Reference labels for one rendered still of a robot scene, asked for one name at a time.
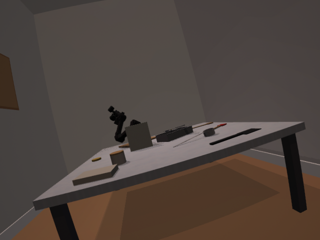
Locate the grey cylinder with brown lid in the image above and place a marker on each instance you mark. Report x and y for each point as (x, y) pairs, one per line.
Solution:
(118, 157)

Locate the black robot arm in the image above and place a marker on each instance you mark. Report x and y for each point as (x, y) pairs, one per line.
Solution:
(119, 119)

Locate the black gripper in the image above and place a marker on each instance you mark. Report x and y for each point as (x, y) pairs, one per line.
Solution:
(111, 109)

